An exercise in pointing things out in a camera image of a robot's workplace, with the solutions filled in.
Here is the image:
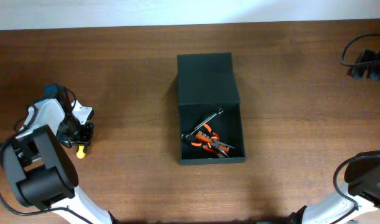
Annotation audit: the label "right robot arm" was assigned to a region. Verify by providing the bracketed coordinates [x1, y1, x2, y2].
[286, 50, 380, 224]

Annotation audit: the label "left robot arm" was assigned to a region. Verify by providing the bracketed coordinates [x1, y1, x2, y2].
[0, 83, 117, 223]

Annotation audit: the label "orange bit holder strip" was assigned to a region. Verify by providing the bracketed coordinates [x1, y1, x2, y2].
[191, 131, 230, 154]

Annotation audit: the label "silver double-ended wrench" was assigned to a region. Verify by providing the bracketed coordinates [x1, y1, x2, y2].
[181, 108, 224, 139]

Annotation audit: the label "orange black needle-nose pliers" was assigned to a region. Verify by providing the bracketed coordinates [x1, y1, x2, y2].
[190, 123, 234, 158]

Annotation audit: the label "dark green open box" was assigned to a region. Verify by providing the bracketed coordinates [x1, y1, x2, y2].
[177, 53, 246, 166]

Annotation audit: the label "small red cutting pliers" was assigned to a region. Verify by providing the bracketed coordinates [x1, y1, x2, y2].
[202, 131, 229, 158]

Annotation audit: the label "yellow black stubby screwdriver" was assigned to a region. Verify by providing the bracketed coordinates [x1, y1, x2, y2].
[76, 145, 87, 159]

